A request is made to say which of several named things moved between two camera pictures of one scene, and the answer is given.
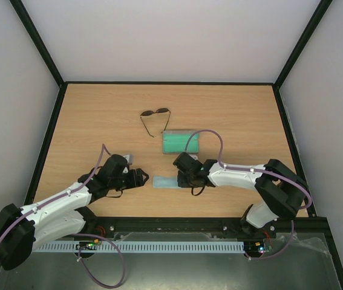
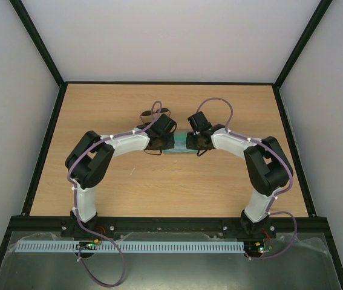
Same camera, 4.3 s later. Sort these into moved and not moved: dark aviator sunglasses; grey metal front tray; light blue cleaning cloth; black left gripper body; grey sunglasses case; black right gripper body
Moved: black right gripper body; light blue cleaning cloth; black left gripper body
Not moved: grey sunglasses case; dark aviator sunglasses; grey metal front tray
